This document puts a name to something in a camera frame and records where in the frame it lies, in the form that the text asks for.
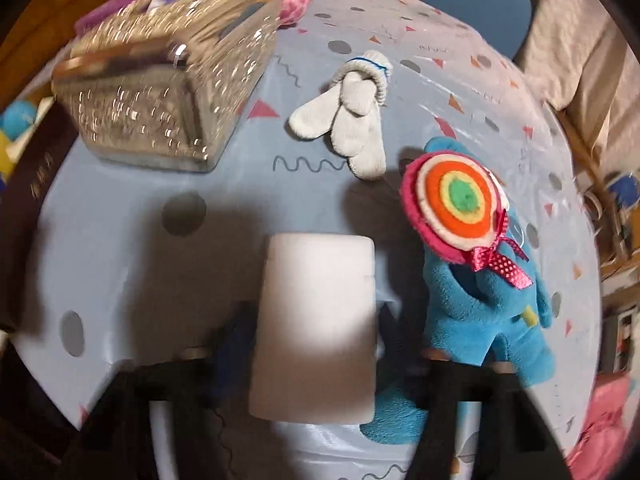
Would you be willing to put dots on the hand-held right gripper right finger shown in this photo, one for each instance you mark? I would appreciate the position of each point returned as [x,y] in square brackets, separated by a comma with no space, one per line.
[387,340]

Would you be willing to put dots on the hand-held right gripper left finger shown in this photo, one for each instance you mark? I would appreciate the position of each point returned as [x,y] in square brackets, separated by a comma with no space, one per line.
[240,340]

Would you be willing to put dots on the white sponge block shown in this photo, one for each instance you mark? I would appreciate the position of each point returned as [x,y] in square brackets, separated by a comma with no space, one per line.
[315,330]

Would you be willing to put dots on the blue plush toy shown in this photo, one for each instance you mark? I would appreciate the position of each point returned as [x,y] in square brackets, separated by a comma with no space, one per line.
[465,310]

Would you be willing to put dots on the glittery gold basket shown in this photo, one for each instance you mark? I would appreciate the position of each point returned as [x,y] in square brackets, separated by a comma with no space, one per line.
[150,100]

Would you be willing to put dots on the patterned plastic tablecloth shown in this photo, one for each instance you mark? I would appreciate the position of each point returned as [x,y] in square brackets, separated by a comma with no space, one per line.
[150,270]

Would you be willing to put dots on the rainbow felt lollipop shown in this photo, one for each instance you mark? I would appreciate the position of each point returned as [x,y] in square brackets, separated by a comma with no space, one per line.
[460,200]

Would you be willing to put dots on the white sock pair blue stripe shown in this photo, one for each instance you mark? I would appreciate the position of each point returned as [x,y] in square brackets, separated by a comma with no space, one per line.
[360,135]

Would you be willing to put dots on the pink blanket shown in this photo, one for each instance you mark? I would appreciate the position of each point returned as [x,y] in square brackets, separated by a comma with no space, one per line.
[607,410]

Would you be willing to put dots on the wooden side table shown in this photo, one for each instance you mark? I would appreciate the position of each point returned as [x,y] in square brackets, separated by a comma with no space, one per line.
[587,160]

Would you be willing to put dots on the blue folding chair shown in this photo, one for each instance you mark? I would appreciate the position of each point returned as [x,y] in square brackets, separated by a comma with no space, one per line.
[622,192]

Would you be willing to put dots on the blue round object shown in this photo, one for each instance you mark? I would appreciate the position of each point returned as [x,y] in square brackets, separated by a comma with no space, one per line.
[15,117]

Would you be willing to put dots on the ship print beige quilt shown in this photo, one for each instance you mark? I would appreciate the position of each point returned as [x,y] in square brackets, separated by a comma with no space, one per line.
[575,50]

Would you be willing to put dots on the blue yellow grey fabric chair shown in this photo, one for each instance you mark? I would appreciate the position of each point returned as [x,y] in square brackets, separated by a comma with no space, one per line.
[475,5]

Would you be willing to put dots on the purple cloth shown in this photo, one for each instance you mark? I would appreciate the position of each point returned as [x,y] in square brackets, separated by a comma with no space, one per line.
[97,20]

